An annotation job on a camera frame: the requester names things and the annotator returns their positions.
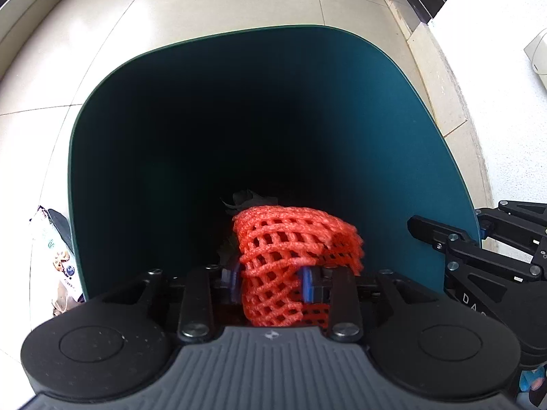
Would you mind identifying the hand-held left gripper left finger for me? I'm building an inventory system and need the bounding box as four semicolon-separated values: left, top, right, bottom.
96;262;244;344

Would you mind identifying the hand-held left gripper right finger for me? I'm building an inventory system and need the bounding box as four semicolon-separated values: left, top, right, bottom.
299;265;442;344

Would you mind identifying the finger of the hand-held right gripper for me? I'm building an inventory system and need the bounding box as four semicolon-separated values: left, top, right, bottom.
407;215;547;283
473;199;547;261

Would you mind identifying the orange foam fruit net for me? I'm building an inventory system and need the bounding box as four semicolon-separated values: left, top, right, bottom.
232;206;364;329

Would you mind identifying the teal plastic bin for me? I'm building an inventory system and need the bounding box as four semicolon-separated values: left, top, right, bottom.
68;23;482;308

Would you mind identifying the dark crumpled scrap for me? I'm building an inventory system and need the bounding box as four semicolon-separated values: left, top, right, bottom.
219;187;279;216

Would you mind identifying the white appliance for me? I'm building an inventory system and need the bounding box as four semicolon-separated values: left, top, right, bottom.
524;28;547;76

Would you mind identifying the white purple biscuit packet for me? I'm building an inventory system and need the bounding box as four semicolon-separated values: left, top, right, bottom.
29;205;84;308

